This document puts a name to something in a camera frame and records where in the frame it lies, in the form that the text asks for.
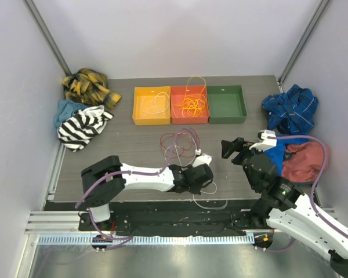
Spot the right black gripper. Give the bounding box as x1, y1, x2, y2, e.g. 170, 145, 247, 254
221, 137, 267, 190

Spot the white cable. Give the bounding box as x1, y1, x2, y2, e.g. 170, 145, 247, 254
141, 92, 171, 116
164, 127, 229, 211

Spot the yellow cable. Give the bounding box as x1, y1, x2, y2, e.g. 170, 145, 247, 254
173, 75, 208, 118

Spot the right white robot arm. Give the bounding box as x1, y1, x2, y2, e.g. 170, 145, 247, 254
221, 137, 348, 277

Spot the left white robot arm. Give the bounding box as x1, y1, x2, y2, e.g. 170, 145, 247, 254
75, 154, 213, 231

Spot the green plastic bin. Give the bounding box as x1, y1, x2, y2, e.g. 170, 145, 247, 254
206, 85, 247, 124

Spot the bright blue cloth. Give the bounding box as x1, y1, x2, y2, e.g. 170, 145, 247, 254
264, 134, 308, 175

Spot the red plastic bin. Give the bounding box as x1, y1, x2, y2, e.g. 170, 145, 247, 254
171, 85, 209, 125

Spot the blue plaid cloth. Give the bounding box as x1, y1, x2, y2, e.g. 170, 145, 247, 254
262, 85, 319, 135

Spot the salmon red cloth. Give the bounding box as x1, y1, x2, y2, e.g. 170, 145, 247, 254
281, 141, 324, 185

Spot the yellow plastic bin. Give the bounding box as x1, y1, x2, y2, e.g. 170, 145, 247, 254
132, 86, 171, 126

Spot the black white striped cloth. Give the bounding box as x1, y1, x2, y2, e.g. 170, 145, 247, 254
57, 105, 114, 152

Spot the yellow plaid cloth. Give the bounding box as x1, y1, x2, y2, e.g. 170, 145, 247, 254
62, 68, 121, 109

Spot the teal cloth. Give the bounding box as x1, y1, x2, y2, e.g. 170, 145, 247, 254
53, 100, 86, 128

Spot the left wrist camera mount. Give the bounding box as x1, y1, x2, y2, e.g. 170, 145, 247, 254
191, 149, 212, 167

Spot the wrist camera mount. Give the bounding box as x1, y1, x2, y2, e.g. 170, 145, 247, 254
249, 130, 277, 152
191, 149, 212, 167

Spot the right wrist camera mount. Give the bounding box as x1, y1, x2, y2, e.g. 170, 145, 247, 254
249, 130, 277, 152

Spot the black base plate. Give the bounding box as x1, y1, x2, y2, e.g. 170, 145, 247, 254
45, 199, 270, 237

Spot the right aluminium frame post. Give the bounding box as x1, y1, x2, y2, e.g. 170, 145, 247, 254
277, 0, 332, 88

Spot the aluminium frame post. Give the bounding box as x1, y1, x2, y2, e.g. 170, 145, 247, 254
23, 0, 71, 76
277, 0, 332, 88

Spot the white slotted cable duct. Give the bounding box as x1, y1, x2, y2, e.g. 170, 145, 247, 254
38, 233, 255, 246

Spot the left aluminium frame post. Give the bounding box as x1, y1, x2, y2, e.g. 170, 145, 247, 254
23, 0, 71, 76

